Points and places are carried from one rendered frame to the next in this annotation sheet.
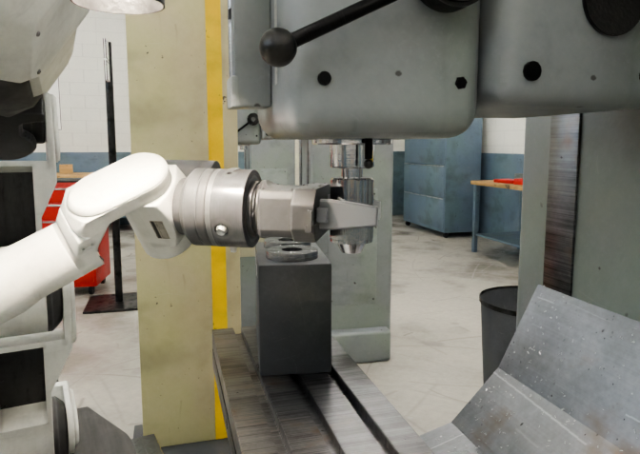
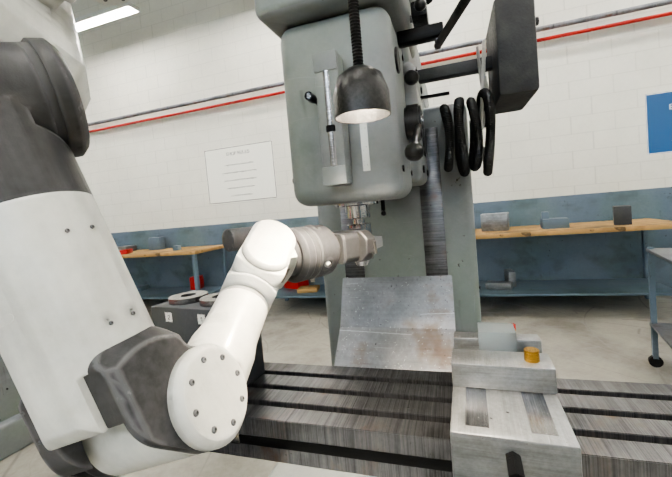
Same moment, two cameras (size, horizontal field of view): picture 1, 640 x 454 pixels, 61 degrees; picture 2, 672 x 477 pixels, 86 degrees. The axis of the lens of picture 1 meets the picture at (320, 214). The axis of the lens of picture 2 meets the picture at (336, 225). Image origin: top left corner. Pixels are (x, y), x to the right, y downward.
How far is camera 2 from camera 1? 0.62 m
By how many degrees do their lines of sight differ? 56
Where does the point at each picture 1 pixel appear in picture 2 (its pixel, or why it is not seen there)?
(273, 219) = (352, 250)
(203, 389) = not seen: outside the picture
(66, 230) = (263, 286)
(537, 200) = not seen: hidden behind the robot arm
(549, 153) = (338, 211)
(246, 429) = (292, 417)
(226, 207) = (331, 248)
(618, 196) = (385, 225)
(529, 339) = (352, 305)
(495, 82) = (416, 173)
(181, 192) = (301, 244)
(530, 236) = not seen: hidden behind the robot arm
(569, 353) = (379, 302)
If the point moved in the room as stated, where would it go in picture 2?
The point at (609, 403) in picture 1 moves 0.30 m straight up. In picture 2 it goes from (410, 313) to (402, 206)
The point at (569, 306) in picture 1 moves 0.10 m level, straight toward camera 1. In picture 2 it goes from (367, 282) to (389, 287)
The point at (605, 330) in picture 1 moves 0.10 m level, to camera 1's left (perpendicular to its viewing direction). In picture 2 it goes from (392, 285) to (376, 294)
